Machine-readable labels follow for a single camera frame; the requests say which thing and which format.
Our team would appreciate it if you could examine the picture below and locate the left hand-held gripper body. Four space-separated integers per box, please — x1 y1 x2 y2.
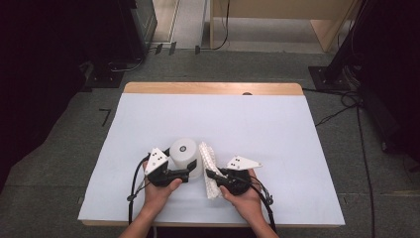
144 147 191 188

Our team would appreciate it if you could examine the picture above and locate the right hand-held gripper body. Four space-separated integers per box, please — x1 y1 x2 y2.
217 155 263 196

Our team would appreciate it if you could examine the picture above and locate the white waffle cloth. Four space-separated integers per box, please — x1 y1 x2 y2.
198 141 226 200

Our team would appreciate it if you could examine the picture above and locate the person's left hand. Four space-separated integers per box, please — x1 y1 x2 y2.
142 160 183 213

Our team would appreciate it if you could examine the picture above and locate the person's right hand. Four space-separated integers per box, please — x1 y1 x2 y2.
219 168 265 226

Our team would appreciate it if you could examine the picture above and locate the wooden table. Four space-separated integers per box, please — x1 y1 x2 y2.
77 81 347 229

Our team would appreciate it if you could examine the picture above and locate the black stand base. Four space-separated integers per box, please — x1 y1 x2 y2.
85 60 126 89

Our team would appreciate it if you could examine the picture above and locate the black cabinet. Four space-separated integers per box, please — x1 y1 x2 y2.
118 0 158 61

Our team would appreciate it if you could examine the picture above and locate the black curtain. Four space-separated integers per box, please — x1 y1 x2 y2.
0 0 122 193
350 0 420 164

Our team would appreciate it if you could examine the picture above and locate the light wooden desk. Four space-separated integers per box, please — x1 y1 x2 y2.
209 0 362 54

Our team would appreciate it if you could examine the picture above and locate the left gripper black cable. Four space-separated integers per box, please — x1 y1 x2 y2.
126 154 151 226

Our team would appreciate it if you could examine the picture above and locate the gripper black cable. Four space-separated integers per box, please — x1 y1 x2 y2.
248 176 278 233
126 154 151 226

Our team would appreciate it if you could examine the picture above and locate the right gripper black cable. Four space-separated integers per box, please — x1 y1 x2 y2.
248 176 278 233

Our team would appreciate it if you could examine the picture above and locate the grey floor cable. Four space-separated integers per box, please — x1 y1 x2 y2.
108 57 146 73

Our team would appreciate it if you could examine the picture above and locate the looped black floor cable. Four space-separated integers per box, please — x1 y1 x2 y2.
302 87 365 129

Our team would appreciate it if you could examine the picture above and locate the long black floor cable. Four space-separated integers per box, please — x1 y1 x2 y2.
355 104 376 238

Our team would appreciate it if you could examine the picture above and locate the aluminium rail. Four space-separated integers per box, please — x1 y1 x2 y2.
167 0 182 45

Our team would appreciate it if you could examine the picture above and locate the black hanging cable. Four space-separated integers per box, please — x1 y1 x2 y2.
199 0 231 52

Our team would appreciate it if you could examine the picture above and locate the black stand with base plate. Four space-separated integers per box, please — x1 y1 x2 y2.
308 0 375 92

